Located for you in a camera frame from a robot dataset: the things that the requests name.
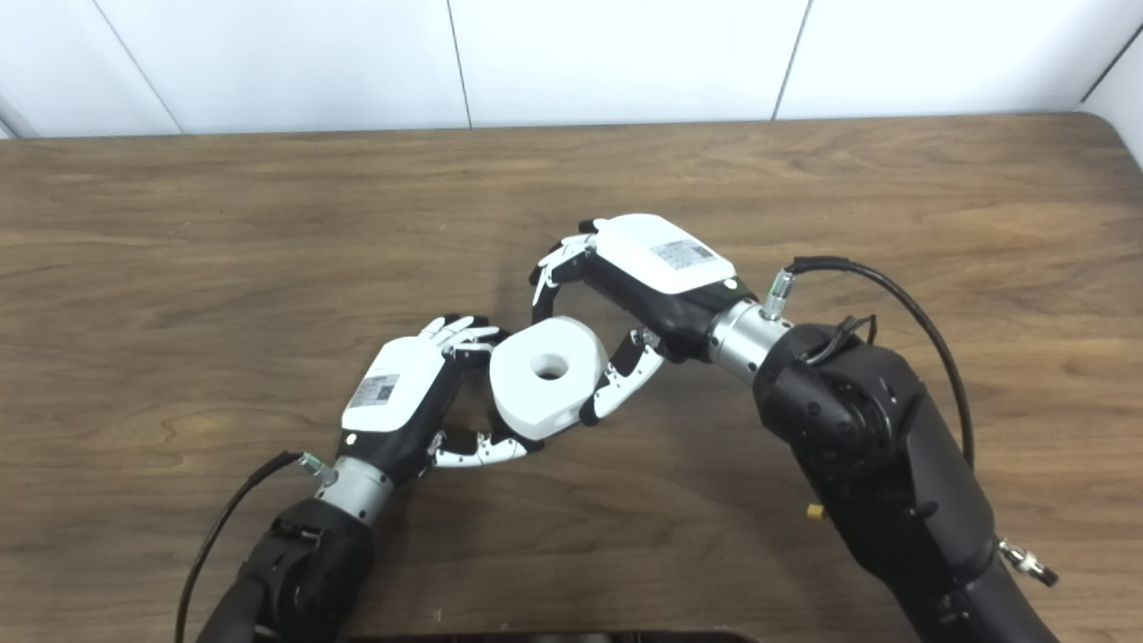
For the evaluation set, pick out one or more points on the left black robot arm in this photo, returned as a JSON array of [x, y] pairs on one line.
[[312, 563]]

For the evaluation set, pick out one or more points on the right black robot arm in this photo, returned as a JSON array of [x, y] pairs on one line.
[[875, 446]]

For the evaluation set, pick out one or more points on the round white piece with holes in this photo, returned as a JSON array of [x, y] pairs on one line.
[[536, 397]]

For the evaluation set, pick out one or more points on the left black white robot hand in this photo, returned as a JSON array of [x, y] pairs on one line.
[[393, 384]]

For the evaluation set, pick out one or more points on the silver plug connector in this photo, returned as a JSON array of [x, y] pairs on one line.
[[1027, 563]]

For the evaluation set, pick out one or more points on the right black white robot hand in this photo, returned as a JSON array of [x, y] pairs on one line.
[[661, 259]]

